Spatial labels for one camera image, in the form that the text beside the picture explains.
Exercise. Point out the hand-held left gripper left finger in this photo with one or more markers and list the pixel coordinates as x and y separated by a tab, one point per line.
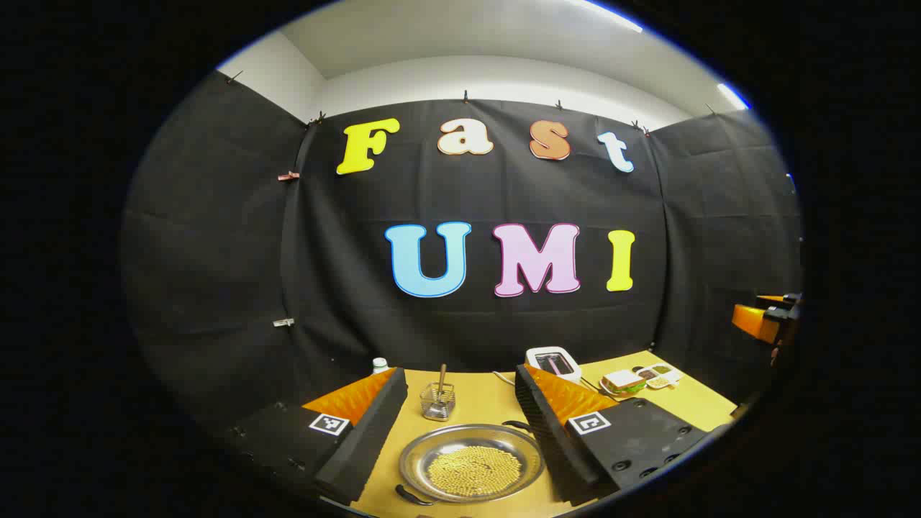
367	439

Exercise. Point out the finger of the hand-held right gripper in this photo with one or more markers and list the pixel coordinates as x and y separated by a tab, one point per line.
752	321

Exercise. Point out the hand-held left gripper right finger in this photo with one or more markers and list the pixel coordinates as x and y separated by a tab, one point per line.
554	446

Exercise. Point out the white green-label drink bottle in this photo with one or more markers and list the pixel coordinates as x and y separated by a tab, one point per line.
380	365

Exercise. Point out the pile of yellow soybeans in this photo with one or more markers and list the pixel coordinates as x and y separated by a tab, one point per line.
475	471

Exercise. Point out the white toaster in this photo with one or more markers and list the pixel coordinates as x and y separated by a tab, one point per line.
552	362

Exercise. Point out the sandwich on plate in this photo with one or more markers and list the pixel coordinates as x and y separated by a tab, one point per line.
626	381

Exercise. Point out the black backdrop cloth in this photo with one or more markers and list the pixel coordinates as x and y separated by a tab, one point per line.
216	252

